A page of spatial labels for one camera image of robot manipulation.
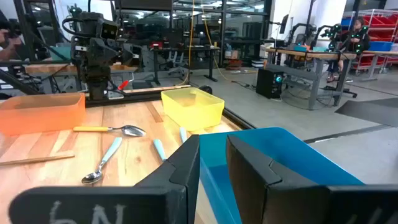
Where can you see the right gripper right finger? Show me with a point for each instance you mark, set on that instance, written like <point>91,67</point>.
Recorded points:
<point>295,205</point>

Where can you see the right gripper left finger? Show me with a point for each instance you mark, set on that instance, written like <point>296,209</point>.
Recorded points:
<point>124,205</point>

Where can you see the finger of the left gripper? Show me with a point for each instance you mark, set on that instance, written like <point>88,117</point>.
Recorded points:
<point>132,55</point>
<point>78,54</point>

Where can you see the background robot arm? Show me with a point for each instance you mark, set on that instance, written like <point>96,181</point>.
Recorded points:
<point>332,32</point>
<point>298,29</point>

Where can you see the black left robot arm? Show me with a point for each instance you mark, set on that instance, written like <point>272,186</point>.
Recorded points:
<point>94,81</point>

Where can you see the wooden-top table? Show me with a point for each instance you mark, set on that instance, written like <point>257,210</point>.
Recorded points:
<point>311,55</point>
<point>46,69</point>
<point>376,53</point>

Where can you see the wooden board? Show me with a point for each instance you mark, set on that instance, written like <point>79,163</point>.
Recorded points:
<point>155,89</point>

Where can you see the office chair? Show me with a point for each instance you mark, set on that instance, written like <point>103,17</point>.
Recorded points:
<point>175,62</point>

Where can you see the blue plastic bin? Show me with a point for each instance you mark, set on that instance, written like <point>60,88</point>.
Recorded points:
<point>295,155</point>

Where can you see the black desk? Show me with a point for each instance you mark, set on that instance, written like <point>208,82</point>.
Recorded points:
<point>186,49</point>

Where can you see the person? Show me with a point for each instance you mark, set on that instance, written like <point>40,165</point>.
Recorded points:
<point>9,49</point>
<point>362,39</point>

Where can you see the orange plastic bin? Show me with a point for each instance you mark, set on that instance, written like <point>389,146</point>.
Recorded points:
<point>40,115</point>

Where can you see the yellow plastic bin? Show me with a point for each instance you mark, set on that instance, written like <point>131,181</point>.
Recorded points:
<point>192,112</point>

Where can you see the wooden spoon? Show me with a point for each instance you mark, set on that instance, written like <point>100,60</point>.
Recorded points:
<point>37,159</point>

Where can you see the cardboard box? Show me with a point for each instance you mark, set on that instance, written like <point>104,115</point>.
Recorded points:
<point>230,54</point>

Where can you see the black floor mat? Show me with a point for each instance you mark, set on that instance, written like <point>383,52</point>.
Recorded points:
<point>370,112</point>

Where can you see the black computer tower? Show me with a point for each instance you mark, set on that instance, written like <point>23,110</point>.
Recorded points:
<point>267,84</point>

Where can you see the small dark monitor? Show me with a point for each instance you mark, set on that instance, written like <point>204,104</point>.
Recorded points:
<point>283,23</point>

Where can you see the blue storage bin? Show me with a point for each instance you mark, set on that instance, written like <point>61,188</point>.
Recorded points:
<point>379,46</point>

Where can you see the red bin shelf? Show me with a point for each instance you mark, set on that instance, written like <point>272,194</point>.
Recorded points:
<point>379,21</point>

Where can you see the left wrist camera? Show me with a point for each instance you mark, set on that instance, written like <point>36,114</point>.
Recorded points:
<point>109,30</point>

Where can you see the black table edge rail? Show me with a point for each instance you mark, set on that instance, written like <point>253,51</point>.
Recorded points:
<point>236,119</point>

